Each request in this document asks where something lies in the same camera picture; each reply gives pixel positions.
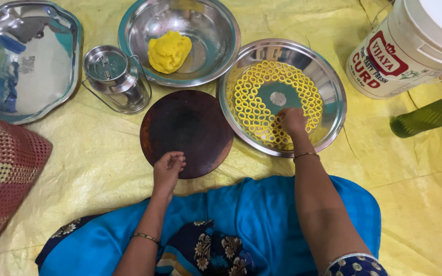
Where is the large steel tray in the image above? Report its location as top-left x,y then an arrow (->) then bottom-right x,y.
0,0 -> 83,125

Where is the yellow plastic floor sheet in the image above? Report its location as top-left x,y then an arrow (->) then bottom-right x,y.
0,0 -> 442,276

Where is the group of yellow dough rings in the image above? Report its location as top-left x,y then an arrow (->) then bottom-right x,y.
227,61 -> 324,151

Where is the person's right hand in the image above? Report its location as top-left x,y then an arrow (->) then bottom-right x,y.
277,108 -> 308,139

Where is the person's blue floral clothing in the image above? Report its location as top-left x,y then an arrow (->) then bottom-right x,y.
35,175 -> 390,276

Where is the steel bowl with dough rings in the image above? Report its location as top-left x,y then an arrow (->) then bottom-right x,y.
217,38 -> 347,158

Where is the red crocheted mat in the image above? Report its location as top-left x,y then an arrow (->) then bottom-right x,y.
0,111 -> 53,269

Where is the small steel lidded can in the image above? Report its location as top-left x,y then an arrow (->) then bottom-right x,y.
81,45 -> 153,115

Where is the white plastic bucket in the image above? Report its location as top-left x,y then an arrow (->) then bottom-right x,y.
346,0 -> 442,100

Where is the steel bowl with dough lump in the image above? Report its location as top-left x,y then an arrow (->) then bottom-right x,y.
118,0 -> 241,88

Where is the gold bangle on right wrist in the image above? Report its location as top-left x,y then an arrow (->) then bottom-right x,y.
293,152 -> 321,162

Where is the person's left hand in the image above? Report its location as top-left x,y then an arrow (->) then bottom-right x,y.
153,151 -> 187,197

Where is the yellow dough lump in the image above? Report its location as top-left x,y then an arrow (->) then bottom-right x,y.
147,30 -> 193,74

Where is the round dark wooden board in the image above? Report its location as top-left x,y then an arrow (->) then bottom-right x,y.
140,90 -> 235,179

